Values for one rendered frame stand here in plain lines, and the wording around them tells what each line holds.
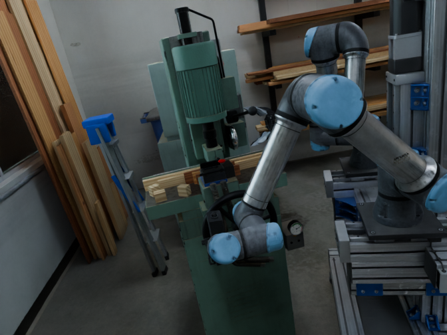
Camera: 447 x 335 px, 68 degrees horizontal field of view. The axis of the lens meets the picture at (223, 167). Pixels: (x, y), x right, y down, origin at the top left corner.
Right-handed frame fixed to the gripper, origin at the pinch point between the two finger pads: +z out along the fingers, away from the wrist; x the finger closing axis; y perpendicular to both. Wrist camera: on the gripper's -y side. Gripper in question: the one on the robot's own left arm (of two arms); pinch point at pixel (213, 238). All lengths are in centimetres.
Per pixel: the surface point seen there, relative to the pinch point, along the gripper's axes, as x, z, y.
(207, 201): 1.4, 8.3, -13.9
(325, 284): 67, 86, 43
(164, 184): -14.3, 29.3, -26.7
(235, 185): 12.7, 6.6, -17.7
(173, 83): -2, 26, -72
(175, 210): -11.6, 18.9, -13.8
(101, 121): -47, 81, -80
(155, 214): -19.4, 18.7, -13.7
